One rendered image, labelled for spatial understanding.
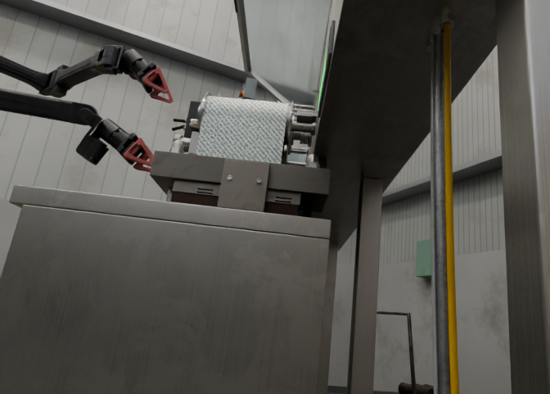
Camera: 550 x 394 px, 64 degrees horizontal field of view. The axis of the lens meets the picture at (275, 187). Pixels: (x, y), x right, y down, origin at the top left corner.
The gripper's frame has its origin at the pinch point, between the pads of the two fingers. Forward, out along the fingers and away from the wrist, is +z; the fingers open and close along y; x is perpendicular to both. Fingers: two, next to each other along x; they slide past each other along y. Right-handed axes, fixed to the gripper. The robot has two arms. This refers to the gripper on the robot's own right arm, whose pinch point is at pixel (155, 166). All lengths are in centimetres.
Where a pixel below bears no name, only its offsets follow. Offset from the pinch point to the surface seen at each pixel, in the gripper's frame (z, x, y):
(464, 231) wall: 146, 179, -332
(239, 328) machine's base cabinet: 47, -17, 26
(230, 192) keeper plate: 27.2, 3.1, 22.4
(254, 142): 17.5, 22.0, 0.7
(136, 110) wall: -235, 80, -363
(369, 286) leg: 66, 12, -12
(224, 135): 9.5, 18.6, 0.7
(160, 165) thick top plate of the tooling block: 10.4, -1.3, 20.3
